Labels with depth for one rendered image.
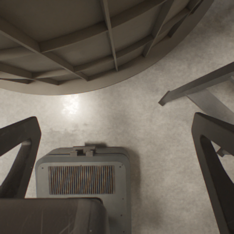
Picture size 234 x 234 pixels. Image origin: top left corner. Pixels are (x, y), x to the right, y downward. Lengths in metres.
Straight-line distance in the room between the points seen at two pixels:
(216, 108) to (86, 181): 0.77
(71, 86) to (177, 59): 0.69
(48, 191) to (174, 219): 0.85
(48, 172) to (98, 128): 0.41
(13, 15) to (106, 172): 0.88
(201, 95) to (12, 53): 0.84
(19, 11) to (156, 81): 1.03
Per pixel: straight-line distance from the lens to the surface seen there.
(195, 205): 1.57
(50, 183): 1.22
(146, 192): 1.47
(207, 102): 1.10
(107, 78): 1.31
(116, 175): 1.14
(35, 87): 1.42
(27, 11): 0.45
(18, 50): 0.62
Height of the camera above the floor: 1.33
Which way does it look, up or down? 85 degrees down
